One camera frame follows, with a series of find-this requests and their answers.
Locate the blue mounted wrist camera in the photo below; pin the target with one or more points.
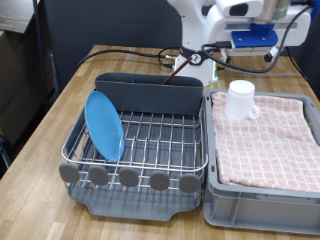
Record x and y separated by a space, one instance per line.
255 38

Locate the grey plastic crate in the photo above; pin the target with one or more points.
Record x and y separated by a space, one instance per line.
260 210

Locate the cardboard box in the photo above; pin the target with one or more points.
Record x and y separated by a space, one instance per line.
20 83

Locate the wooden board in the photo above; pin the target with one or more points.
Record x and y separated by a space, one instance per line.
16 13

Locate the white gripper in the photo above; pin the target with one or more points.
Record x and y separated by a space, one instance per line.
296 30

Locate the white translucent plastic mug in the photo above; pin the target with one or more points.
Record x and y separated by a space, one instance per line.
238 100

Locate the grey dish drying rack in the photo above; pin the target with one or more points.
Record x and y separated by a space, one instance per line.
133 208

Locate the brown wooden spoon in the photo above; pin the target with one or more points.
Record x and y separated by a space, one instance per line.
176 70

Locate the blue oval plate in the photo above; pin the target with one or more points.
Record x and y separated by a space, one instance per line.
103 126

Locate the black metal pole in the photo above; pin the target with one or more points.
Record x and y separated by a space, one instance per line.
40 50

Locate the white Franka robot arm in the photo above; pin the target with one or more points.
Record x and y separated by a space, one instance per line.
195 30

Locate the dark fabric partition panel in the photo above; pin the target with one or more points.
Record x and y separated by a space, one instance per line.
100 23

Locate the pink checked cloth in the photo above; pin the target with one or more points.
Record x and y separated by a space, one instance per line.
266 143

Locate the dark grey cutlery holder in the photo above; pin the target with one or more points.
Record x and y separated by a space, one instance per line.
146 96

